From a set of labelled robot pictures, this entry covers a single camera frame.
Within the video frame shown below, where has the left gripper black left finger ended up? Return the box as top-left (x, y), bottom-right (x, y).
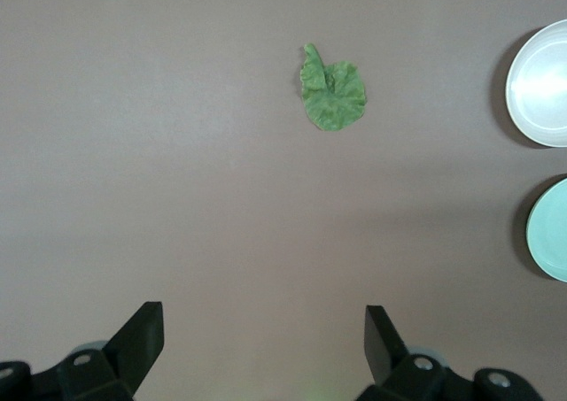
top-left (57, 302), bottom-right (165, 401)

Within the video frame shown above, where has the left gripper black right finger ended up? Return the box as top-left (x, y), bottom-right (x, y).
top-left (358, 305), bottom-right (478, 401)

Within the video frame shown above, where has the green lettuce leaf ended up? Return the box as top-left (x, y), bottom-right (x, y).
top-left (299, 42), bottom-right (370, 133)

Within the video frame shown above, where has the brown table cover sheet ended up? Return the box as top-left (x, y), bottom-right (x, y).
top-left (0, 0), bottom-right (567, 401)

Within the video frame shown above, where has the mint green round plate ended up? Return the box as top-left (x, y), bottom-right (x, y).
top-left (525, 177), bottom-right (567, 283)

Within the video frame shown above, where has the beige round plate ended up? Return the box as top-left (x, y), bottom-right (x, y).
top-left (504, 19), bottom-right (567, 149)

